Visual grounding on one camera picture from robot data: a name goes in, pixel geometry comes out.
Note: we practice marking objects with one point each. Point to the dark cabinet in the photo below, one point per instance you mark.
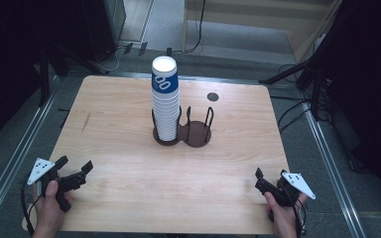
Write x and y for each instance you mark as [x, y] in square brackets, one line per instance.
[105, 26]

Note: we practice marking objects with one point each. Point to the small black block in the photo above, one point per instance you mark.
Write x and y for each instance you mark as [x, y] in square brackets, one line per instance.
[169, 51]
[128, 48]
[143, 48]

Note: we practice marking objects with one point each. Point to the person's right hand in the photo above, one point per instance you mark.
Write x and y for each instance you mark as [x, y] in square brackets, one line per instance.
[284, 221]

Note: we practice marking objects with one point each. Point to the light wooden frame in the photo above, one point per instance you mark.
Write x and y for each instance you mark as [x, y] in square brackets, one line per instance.
[244, 16]

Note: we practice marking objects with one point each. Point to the person's left hand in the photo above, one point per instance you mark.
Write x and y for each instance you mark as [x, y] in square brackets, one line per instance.
[48, 214]

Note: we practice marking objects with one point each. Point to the dark brown cup holder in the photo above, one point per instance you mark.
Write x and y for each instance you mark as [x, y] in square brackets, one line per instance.
[196, 132]

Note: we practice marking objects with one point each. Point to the black metal stand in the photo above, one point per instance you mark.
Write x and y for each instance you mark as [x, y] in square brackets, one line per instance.
[316, 95]
[44, 79]

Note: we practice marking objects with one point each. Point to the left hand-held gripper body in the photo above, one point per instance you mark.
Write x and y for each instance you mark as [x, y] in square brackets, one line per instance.
[39, 170]

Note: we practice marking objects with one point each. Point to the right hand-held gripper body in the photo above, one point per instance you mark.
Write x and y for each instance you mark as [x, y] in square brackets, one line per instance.
[297, 181]

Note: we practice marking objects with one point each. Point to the round dark table grommet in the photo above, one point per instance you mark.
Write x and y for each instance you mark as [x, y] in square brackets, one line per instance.
[212, 96]

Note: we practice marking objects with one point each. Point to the stack of white paper cups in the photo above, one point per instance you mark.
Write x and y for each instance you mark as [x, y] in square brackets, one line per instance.
[166, 115]

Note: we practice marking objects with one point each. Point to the metal floor rail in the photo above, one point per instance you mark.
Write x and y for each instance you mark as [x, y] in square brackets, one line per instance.
[334, 172]
[16, 155]
[211, 79]

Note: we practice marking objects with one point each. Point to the black curtain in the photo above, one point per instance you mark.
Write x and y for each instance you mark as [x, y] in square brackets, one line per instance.
[6, 66]
[370, 82]

